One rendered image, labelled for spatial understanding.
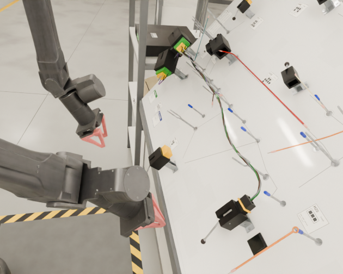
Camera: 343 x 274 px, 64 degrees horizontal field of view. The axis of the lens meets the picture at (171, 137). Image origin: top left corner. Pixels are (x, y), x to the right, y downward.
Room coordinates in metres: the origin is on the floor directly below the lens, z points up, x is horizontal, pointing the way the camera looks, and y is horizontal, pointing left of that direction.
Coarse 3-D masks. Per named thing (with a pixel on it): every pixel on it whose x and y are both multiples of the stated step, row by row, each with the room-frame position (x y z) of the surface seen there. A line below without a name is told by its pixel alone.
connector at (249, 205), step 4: (244, 196) 0.43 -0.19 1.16; (248, 196) 0.43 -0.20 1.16; (244, 200) 0.42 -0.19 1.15; (248, 200) 0.42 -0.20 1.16; (236, 204) 0.42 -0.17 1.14; (240, 204) 0.42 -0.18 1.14; (244, 204) 0.41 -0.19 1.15; (248, 204) 0.41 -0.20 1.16; (252, 204) 0.41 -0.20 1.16; (240, 208) 0.41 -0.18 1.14; (248, 208) 0.41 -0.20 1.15; (252, 208) 0.41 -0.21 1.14; (240, 212) 0.40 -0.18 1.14; (244, 212) 0.40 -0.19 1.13
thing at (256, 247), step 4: (256, 236) 0.38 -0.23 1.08; (260, 236) 0.38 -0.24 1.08; (248, 240) 0.38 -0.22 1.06; (252, 240) 0.38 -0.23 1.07; (256, 240) 0.37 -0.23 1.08; (260, 240) 0.37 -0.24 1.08; (264, 240) 0.37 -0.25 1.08; (248, 244) 0.37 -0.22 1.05; (252, 244) 0.37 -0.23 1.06; (256, 244) 0.36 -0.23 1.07; (260, 244) 0.36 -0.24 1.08; (264, 244) 0.36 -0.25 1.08; (252, 248) 0.36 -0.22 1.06; (256, 248) 0.36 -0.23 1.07; (260, 248) 0.35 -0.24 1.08; (264, 248) 0.35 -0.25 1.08; (252, 252) 0.35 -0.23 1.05; (256, 252) 0.35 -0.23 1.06
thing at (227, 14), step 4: (224, 12) 1.35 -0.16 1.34; (228, 12) 1.33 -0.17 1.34; (220, 16) 1.35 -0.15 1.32; (224, 16) 1.32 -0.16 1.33; (228, 16) 1.30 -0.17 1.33; (220, 20) 1.32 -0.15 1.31; (224, 20) 1.29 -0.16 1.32; (216, 24) 1.32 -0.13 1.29; (212, 28) 1.31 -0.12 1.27; (216, 28) 1.29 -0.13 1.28; (212, 32) 1.29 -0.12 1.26
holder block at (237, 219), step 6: (228, 204) 0.42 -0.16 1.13; (234, 204) 0.42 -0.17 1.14; (222, 210) 0.41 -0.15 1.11; (228, 210) 0.41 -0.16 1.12; (234, 210) 0.40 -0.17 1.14; (222, 216) 0.41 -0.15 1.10; (228, 216) 0.39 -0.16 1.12; (234, 216) 0.39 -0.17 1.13; (240, 216) 0.39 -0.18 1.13; (246, 216) 0.40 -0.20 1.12; (222, 222) 0.39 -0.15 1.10; (228, 222) 0.39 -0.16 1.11; (234, 222) 0.39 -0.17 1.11; (240, 222) 0.39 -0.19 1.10; (228, 228) 0.39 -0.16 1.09
